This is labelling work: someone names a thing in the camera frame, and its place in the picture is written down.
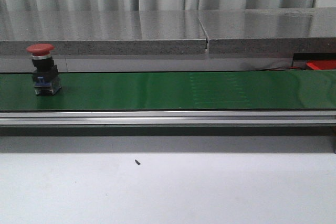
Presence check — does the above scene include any green conveyor belt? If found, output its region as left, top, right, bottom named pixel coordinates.
left=1, top=70, right=335, bottom=111

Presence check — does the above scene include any red and black wire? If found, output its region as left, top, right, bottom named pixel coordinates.
left=257, top=66, right=307, bottom=72

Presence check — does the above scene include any red plastic tray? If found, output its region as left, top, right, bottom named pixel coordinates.
left=306, top=60, right=336, bottom=70

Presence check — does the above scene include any conveyor support leg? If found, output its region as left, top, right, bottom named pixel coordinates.
left=332, top=126, right=336, bottom=154

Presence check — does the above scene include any grey stone counter slab left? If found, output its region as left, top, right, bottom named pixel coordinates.
left=1, top=10, right=207, bottom=55

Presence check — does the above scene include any aluminium conveyor side rail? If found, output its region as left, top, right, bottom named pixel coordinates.
left=1, top=110, right=335, bottom=126

